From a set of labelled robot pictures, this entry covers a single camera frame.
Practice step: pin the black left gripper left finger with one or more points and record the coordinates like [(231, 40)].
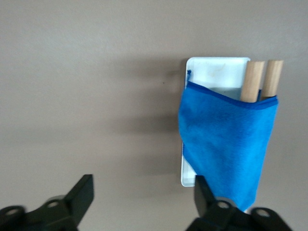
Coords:
[(60, 214)]

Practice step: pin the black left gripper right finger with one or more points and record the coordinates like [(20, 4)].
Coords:
[(216, 216)]

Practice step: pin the blue microfibre towel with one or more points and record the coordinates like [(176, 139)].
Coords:
[(223, 144)]

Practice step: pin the brown table cover sheet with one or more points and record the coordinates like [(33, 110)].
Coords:
[(72, 96)]

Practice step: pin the wooden rack rod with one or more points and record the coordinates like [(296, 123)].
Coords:
[(251, 81), (272, 77)]

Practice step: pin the white rack base tray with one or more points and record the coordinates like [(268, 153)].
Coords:
[(216, 72)]

